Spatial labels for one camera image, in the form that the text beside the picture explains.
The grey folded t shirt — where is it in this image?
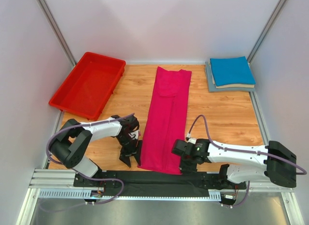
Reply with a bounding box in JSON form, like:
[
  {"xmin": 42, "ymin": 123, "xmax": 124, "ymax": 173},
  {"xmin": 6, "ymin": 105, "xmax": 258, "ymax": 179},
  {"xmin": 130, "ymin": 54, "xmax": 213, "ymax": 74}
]
[{"xmin": 205, "ymin": 62, "xmax": 255, "ymax": 92}]

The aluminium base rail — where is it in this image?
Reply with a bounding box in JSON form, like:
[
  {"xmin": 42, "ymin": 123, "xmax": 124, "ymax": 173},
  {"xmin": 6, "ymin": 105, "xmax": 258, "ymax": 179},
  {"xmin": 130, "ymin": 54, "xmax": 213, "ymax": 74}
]
[{"xmin": 29, "ymin": 169, "xmax": 293, "ymax": 201}]

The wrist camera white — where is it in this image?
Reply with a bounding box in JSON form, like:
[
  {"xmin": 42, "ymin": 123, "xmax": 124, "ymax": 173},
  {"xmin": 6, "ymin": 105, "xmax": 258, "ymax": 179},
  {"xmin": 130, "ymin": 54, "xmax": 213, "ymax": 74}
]
[
  {"xmin": 185, "ymin": 137, "xmax": 196, "ymax": 144},
  {"xmin": 129, "ymin": 130, "xmax": 140, "ymax": 140}
]

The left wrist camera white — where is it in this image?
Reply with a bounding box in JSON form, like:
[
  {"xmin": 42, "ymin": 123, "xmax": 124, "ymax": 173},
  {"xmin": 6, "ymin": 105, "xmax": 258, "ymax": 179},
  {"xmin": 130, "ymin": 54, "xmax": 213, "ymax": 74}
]
[{"xmin": 129, "ymin": 130, "xmax": 140, "ymax": 140}]

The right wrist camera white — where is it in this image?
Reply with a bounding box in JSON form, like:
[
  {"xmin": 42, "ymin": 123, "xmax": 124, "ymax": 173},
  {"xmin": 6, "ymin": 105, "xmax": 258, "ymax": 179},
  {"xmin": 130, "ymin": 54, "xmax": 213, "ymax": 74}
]
[{"xmin": 185, "ymin": 137, "xmax": 196, "ymax": 144}]

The right frame post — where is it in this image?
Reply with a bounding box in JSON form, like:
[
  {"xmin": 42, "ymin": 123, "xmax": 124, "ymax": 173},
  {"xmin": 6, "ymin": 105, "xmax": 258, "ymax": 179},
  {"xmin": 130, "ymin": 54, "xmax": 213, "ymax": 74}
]
[{"xmin": 247, "ymin": 0, "xmax": 288, "ymax": 64}]

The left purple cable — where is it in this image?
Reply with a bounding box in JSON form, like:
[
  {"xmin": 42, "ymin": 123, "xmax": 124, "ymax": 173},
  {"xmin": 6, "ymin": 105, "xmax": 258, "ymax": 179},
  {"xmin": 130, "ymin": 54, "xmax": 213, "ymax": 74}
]
[{"xmin": 45, "ymin": 112, "xmax": 136, "ymax": 205}]

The red plastic bin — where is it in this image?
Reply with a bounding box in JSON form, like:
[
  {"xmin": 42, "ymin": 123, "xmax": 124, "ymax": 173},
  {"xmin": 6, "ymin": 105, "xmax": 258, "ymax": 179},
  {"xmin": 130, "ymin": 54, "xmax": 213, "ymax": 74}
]
[{"xmin": 49, "ymin": 52, "xmax": 126, "ymax": 121}]

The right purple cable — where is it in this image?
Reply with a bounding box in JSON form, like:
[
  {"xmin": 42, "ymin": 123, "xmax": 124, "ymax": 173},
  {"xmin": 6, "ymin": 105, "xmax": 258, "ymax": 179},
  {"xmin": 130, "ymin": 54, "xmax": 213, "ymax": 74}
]
[{"xmin": 185, "ymin": 114, "xmax": 308, "ymax": 209}]

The purple cable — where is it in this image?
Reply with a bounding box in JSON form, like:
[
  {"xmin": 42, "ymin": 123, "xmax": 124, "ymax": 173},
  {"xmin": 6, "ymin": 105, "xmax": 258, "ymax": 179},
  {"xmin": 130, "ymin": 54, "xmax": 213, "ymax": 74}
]
[
  {"xmin": 45, "ymin": 112, "xmax": 136, "ymax": 205},
  {"xmin": 185, "ymin": 114, "xmax": 308, "ymax": 209}
]

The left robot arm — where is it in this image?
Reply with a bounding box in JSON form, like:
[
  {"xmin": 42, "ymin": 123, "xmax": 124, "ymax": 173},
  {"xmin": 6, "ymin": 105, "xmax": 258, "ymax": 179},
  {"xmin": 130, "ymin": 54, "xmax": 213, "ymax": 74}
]
[{"xmin": 45, "ymin": 114, "xmax": 142, "ymax": 187}]

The beige folded t shirt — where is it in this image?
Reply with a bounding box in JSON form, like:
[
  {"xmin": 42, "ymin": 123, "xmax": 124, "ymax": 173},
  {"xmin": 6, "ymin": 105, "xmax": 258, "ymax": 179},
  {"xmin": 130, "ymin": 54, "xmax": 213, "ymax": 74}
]
[{"xmin": 211, "ymin": 69, "xmax": 255, "ymax": 89}]

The magenta t shirt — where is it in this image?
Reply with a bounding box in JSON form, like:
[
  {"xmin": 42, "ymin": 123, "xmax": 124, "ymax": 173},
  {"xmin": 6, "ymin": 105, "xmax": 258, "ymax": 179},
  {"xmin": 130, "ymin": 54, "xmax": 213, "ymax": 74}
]
[{"xmin": 139, "ymin": 67, "xmax": 192, "ymax": 175}]

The left frame post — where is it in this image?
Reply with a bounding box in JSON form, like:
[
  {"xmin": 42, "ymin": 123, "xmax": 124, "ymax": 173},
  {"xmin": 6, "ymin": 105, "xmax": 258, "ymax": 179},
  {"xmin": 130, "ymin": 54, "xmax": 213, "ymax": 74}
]
[{"xmin": 36, "ymin": 0, "xmax": 77, "ymax": 66}]

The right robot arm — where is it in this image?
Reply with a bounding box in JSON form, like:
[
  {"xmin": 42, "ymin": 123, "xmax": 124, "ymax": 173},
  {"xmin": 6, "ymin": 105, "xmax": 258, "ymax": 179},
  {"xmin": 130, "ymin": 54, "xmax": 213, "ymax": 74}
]
[{"xmin": 172, "ymin": 138, "xmax": 296, "ymax": 188}]

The frame post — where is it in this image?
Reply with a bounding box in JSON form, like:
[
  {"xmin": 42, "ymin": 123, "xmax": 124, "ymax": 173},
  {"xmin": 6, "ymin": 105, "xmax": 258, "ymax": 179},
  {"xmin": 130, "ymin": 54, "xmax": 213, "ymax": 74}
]
[
  {"xmin": 247, "ymin": 0, "xmax": 288, "ymax": 64},
  {"xmin": 36, "ymin": 0, "xmax": 77, "ymax": 66}
]

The blue folded t shirt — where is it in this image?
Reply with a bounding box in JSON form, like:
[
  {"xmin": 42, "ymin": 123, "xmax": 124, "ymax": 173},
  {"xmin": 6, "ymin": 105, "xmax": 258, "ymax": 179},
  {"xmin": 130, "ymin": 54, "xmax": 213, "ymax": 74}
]
[{"xmin": 210, "ymin": 56, "xmax": 256, "ymax": 86}]

